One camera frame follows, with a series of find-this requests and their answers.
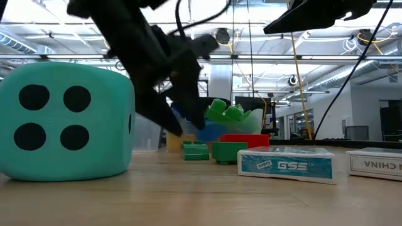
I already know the black computer monitor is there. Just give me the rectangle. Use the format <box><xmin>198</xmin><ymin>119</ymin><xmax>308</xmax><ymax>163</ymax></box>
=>
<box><xmin>234</xmin><ymin>95</ymin><xmax>273</xmax><ymax>129</ymax></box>

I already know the grey white card deck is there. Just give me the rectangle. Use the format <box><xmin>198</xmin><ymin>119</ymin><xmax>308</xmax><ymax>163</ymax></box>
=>
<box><xmin>345</xmin><ymin>148</ymin><xmax>402</xmax><ymax>183</ymax></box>

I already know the teal card deck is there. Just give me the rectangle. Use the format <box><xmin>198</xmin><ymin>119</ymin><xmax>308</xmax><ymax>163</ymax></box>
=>
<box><xmin>237</xmin><ymin>146</ymin><xmax>336</xmax><ymax>185</ymax></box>

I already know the long overhead light bar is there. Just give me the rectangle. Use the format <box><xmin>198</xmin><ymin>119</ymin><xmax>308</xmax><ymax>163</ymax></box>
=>
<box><xmin>0</xmin><ymin>53</ymin><xmax>402</xmax><ymax>61</ymax></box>

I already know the clear plastic container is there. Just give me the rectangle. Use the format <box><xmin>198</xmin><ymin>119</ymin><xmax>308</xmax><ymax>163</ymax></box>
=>
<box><xmin>165</xmin><ymin>106</ymin><xmax>264</xmax><ymax>154</ymax></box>
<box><xmin>131</xmin><ymin>112</ymin><xmax>162</xmax><ymax>153</ymax></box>

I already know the blue toy brick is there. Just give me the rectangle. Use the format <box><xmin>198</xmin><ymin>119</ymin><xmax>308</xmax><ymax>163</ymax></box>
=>
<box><xmin>196</xmin><ymin>119</ymin><xmax>227</xmax><ymax>143</ymax></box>

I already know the dark cabinet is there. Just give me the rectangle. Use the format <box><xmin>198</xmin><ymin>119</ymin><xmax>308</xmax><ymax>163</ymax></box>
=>
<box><xmin>379</xmin><ymin>99</ymin><xmax>402</xmax><ymax>143</ymax></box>

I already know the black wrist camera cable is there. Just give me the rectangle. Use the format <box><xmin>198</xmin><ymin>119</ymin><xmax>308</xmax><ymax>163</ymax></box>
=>
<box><xmin>168</xmin><ymin>0</ymin><xmax>233</xmax><ymax>36</ymax></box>
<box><xmin>313</xmin><ymin>0</ymin><xmax>395</xmax><ymax>139</ymax></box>

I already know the red toy brick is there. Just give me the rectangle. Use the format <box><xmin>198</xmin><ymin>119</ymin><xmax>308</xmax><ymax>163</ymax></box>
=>
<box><xmin>219</xmin><ymin>134</ymin><xmax>270</xmax><ymax>149</ymax></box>

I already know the teal foam die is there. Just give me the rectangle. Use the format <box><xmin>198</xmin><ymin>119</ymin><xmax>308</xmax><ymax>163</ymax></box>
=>
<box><xmin>0</xmin><ymin>61</ymin><xmax>136</xmax><ymax>183</ymax></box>

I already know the yellow toy brick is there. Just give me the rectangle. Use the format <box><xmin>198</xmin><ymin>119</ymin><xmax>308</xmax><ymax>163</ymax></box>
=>
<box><xmin>165</xmin><ymin>131</ymin><xmax>197</xmax><ymax>153</ymax></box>

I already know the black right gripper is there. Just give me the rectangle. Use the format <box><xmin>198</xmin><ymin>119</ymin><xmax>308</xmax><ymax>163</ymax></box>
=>
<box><xmin>263</xmin><ymin>0</ymin><xmax>378</xmax><ymax>35</ymax></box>

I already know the small dark green toy brick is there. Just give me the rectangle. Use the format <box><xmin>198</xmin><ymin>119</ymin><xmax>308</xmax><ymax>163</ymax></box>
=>
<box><xmin>211</xmin><ymin>141</ymin><xmax>248</xmax><ymax>166</ymax></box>

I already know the grey box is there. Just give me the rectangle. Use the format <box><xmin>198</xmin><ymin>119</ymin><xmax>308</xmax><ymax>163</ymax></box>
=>
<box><xmin>344</xmin><ymin>125</ymin><xmax>370</xmax><ymax>141</ymax></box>

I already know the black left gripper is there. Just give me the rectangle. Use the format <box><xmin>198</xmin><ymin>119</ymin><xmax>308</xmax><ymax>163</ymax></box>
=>
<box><xmin>94</xmin><ymin>6</ymin><xmax>207</xmax><ymax>138</ymax></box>

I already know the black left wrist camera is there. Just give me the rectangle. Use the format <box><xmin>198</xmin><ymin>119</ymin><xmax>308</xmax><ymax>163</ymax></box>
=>
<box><xmin>187</xmin><ymin>33</ymin><xmax>220</xmax><ymax>61</ymax></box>

